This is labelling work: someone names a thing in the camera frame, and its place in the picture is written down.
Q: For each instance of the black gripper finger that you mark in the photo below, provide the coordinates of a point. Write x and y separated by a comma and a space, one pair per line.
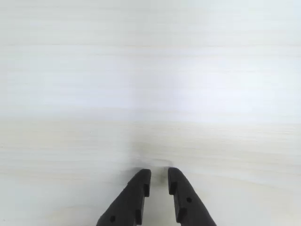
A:
188, 207
128, 202

